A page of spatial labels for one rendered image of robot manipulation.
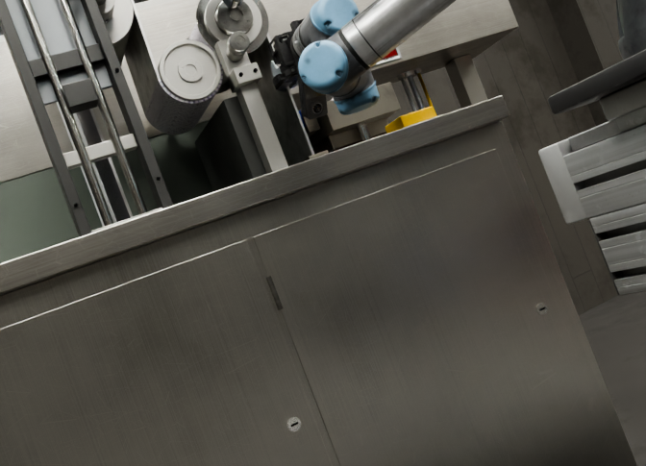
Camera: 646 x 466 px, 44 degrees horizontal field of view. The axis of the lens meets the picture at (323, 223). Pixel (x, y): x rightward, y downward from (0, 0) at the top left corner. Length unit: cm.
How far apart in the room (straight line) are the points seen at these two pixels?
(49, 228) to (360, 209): 77
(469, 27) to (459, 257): 100
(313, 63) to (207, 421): 56
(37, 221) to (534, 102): 299
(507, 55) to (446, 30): 208
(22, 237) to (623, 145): 132
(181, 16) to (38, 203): 55
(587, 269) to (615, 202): 338
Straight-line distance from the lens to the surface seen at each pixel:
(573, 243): 423
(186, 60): 160
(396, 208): 136
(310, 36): 139
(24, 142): 187
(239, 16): 164
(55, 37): 149
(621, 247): 90
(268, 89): 174
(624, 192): 88
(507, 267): 144
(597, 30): 450
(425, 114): 142
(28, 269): 120
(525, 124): 421
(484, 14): 230
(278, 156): 154
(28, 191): 185
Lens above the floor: 76
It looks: 2 degrees up
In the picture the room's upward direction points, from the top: 21 degrees counter-clockwise
